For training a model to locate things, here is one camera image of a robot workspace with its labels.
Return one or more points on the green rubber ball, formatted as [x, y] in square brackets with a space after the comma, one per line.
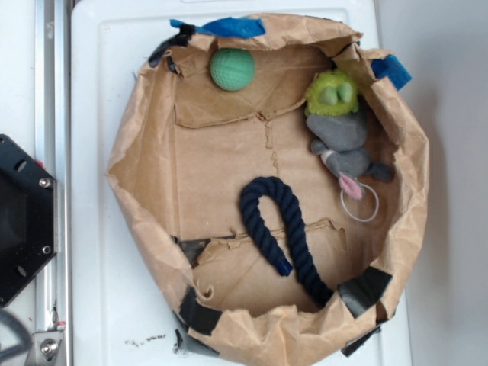
[232, 69]

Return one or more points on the brown paper bag bin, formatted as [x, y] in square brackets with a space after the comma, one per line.
[186, 149]

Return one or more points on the grey plush mouse toy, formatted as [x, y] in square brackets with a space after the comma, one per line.
[339, 142]

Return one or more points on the lime green fuzzy toy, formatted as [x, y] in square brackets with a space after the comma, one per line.
[332, 94]

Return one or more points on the black tape bottom left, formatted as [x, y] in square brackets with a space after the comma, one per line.
[191, 315]

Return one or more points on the black tape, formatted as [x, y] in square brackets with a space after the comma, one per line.
[191, 315]
[361, 293]

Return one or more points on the blue tape top piece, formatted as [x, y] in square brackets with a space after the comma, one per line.
[227, 27]

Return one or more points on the blue tape piece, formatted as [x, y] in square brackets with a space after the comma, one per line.
[227, 27]
[390, 67]

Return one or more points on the black tape bottom right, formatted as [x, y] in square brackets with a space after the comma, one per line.
[361, 293]

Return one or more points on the white plastic board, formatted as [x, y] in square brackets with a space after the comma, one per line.
[119, 315]

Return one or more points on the blue tape right piece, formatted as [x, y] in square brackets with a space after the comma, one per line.
[390, 67]

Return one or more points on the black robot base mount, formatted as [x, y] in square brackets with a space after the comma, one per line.
[27, 219]

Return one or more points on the aluminium extrusion rail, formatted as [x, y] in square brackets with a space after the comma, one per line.
[53, 337]

